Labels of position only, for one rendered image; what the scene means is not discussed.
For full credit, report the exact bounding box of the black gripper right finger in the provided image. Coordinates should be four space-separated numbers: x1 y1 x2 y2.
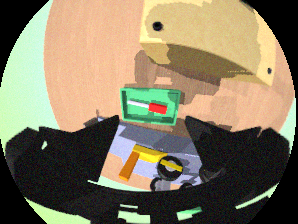
185 116 262 180

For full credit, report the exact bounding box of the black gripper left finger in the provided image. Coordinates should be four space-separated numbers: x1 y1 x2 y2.
37 115 120 183

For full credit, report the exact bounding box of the green tray floor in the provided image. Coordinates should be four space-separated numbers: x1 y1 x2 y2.
125 89 177 120

